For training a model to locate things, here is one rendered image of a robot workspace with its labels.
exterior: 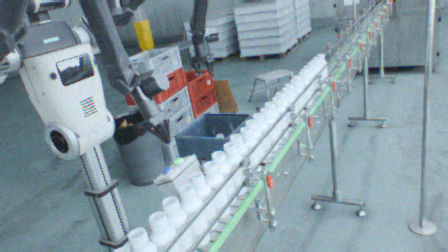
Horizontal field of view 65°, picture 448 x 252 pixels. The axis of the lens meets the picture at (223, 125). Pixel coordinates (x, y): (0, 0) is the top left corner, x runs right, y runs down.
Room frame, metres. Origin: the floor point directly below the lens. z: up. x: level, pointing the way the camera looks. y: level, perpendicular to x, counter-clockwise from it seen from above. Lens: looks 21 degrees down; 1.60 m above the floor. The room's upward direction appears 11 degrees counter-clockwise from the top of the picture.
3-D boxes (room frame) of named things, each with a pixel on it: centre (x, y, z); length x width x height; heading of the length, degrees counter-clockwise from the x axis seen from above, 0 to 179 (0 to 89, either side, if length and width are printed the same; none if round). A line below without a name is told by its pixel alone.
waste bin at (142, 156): (3.12, 0.83, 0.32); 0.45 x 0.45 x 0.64
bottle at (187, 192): (0.76, 0.12, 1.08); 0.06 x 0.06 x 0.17
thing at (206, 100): (4.29, 0.34, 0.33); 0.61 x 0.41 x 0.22; 151
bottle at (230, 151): (0.96, -0.01, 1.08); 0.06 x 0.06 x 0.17
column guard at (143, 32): (11.20, 1.89, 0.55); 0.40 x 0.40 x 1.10; 58
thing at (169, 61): (3.64, 0.63, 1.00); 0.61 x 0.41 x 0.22; 155
